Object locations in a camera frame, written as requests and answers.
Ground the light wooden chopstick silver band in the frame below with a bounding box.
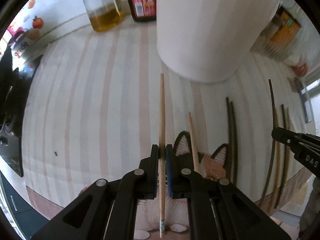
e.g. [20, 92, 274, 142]
[158, 74, 166, 238]

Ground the dark brown chopstick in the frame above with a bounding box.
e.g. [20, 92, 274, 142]
[230, 101, 238, 186]
[226, 97, 233, 180]
[274, 104, 287, 209]
[258, 79, 276, 207]

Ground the glass oil bottle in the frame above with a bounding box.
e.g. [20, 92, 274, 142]
[83, 0, 123, 32]

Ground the tomato wall sticker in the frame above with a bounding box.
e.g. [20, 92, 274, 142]
[32, 16, 44, 29]

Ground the clear condiment organizer bin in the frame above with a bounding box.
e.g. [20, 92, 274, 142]
[250, 6, 302, 61]

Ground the black gas stove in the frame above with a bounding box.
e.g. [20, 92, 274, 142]
[1, 46, 42, 177]

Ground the white cylindrical utensil holder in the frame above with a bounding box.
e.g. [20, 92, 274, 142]
[157, 0, 280, 83]

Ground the striped cat placemat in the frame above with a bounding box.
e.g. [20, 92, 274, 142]
[21, 22, 313, 239]

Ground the red plastic bag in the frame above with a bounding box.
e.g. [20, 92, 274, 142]
[291, 63, 308, 77]

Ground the blue smartphone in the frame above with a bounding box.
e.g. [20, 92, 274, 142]
[295, 77, 313, 123]

